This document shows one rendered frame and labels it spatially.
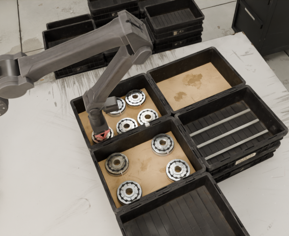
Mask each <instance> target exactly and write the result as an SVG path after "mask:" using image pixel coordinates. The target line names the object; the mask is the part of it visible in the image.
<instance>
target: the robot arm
mask: <svg viewBox="0 0 289 236"><path fill-rule="evenodd" d="M118 16H119V17H117V18H115V19H113V20H112V21H111V22H109V23H107V24H106V25H104V26H102V27H100V28H98V29H95V30H92V31H90V32H88V33H86V34H83V35H81V36H79V37H76V38H74V39H71V40H69V41H66V42H64V43H62V44H59V45H56V46H54V47H52V48H49V49H47V50H45V51H43V52H40V53H37V54H34V55H30V56H27V54H25V53H23V52H18V53H16V54H2V55H0V97H2V98H5V99H14V98H19V97H21V96H23V95H25V94H26V93H27V90H30V89H32V88H34V87H35V86H34V82H36V81H38V80H39V79H41V78H42V77H44V76H46V75H48V74H50V73H52V72H55V71H57V70H59V69H62V68H64V67H66V66H69V65H72V64H74V63H77V62H79V61H81V60H84V59H87V58H89V57H91V56H94V55H96V54H99V53H101V52H104V51H106V50H109V49H112V48H115V47H119V46H121V47H120V48H119V50H118V52H117V53H116V55H115V56H114V57H113V59H112V60H111V62H110V63H109V65H108V66H107V68H106V69H105V70H104V72H103V73H102V75H101V76H100V77H99V79H98V80H97V82H96V83H95V84H94V85H93V86H92V87H91V88H90V89H89V90H86V91H85V93H84V94H83V96H82V97H83V101H84V105H85V109H86V112H87V113H88V119H89V123H90V125H91V127H92V130H93V132H94V135H95V137H99V138H101V139H105V138H106V136H107V134H108V133H109V131H110V129H109V126H108V124H107V122H106V119H105V117H104V115H103V113H102V110H103V111H104V112H105V113H106V114H108V113H111V112H115V111H119V107H118V103H117V99H116V97H115V96H113V97H108V96H109V94H110V93H111V92H112V90H113V89H114V88H115V87H116V85H117V84H118V83H119V82H120V80H121V79H122V78H123V77H124V76H125V75H126V73H127V72H128V71H129V70H130V68H131V67H132V66H133V65H143V64H144V63H145V62H146V61H147V60H148V58H149V57H150V56H151V55H152V50H153V45H152V42H151V39H150V37H149V34H148V31H147V29H146V26H145V24H144V23H143V22H142V21H141V20H139V19H138V18H136V17H135V16H134V15H132V14H131V13H129V12H128V11H126V10H123V11H120V12H118ZM107 97H108V98H107ZM103 133H105V134H104V136H103V137H102V136H101V134H103Z"/></svg>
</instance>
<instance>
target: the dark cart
mask: <svg viewBox="0 0 289 236"><path fill-rule="evenodd" d="M231 28H232V29H233V30H234V32H235V33H238V32H244V34H245V35H246V36H247V38H248V39H249V40H250V42H251V43H252V44H253V45H254V47H255V48H256V49H257V51H258V52H259V53H260V55H261V56H262V57H263V56H267V55H270V54H274V53H277V52H282V51H285V50H289V0H237V3H236V7H235V12H234V17H233V21H232V26H231Z"/></svg>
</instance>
